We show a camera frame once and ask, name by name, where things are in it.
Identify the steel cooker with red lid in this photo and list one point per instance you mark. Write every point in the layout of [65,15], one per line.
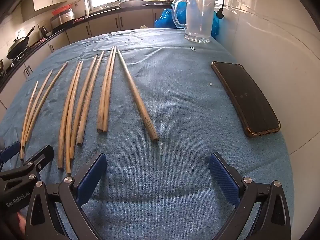
[62,17]

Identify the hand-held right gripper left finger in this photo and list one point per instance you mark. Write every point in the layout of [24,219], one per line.
[92,177]

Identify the blue plastic bag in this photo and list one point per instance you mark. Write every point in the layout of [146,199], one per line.
[163,20]

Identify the blue towel cloth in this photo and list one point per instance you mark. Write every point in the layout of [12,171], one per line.
[175,105]

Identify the row of wooden chopsticks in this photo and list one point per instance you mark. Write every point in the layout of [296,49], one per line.
[107,92]

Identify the clear glass mug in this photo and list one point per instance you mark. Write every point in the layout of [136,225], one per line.
[200,17]

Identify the black smartphone in case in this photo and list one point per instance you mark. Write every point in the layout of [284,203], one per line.
[245,97]

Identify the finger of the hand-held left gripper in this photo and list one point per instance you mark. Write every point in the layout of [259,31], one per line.
[41,156]
[10,151]

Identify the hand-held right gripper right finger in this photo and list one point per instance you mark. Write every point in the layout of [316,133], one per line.
[222,180]

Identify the black wok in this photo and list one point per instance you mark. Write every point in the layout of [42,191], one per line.
[17,46]

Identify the steel kettle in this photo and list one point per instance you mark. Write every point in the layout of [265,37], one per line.
[43,32]

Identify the gas stove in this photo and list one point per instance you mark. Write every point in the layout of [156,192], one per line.
[15,58]

